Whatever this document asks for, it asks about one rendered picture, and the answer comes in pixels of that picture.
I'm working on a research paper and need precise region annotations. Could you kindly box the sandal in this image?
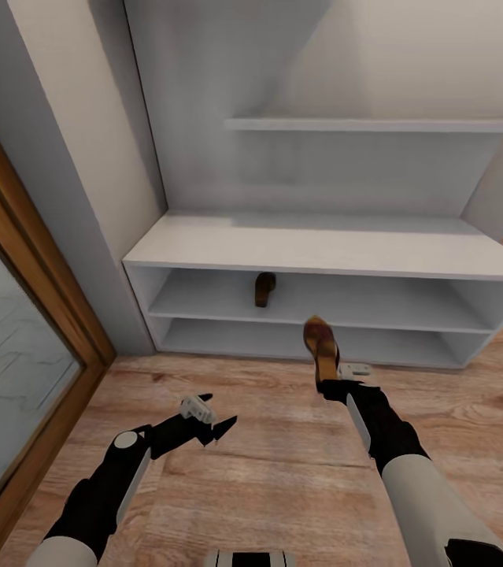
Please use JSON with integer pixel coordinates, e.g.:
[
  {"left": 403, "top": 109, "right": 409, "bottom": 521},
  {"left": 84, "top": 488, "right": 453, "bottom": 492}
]
[
  {"left": 303, "top": 317, "right": 341, "bottom": 382},
  {"left": 255, "top": 271, "right": 276, "bottom": 308}
]

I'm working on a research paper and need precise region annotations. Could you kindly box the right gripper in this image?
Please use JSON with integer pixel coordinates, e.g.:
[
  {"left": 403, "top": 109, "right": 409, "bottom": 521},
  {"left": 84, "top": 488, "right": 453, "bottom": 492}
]
[{"left": 316, "top": 380, "right": 361, "bottom": 404}]

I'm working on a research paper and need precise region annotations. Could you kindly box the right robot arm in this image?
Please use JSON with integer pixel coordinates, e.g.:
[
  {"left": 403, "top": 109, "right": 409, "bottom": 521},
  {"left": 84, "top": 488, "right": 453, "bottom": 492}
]
[{"left": 316, "top": 362, "right": 503, "bottom": 567}]

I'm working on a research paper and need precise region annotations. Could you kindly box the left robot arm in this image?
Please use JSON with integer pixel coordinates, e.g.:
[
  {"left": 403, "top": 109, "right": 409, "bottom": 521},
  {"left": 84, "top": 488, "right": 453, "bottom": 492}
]
[{"left": 24, "top": 394, "right": 236, "bottom": 567}]

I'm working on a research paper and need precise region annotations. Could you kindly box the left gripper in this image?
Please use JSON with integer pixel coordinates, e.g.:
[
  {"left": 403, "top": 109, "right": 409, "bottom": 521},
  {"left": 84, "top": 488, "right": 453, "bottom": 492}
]
[{"left": 166, "top": 394, "right": 236, "bottom": 449}]

